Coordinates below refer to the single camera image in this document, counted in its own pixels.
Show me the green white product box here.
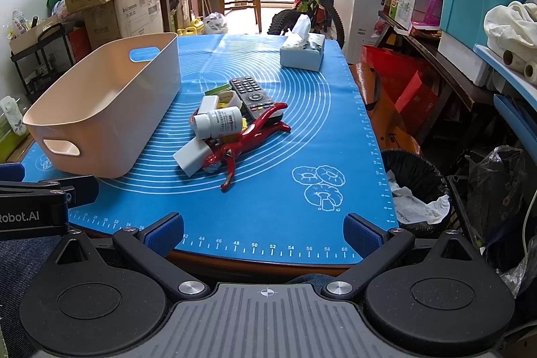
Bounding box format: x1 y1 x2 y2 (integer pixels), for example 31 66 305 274
389 0 416 30

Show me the black remote control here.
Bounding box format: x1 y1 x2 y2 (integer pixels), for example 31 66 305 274
229 76 275 121

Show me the white pill bottle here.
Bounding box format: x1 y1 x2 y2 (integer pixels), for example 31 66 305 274
192 106 243 140

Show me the black trash bin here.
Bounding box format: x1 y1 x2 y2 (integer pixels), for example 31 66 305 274
381 149 450 231

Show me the white plastic bag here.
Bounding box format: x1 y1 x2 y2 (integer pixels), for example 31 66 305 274
203 12 229 35

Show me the tissue box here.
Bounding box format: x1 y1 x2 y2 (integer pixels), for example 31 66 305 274
280 14 326 72

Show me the black metal shelf rack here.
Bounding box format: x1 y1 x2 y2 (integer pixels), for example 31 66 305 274
10 23 76 102

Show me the white usb charger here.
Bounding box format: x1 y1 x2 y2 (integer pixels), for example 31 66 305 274
173 137 212 177

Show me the beige plastic storage bin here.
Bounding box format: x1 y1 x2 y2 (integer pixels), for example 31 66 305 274
23 33 181 179

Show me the yellow oil jug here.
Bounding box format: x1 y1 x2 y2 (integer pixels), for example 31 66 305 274
176 17 204 36

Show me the large stacked cardboard box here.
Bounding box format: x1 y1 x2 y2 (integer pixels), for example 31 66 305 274
83 0 164 50

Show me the masking tape roll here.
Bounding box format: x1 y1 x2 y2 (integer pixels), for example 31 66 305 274
216 90 242 109

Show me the blue silicone baking mat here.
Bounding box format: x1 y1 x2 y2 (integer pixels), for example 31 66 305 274
20 33 400 265

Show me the red plastic pliers tool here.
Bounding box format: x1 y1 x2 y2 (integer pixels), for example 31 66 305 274
202 103 291 192

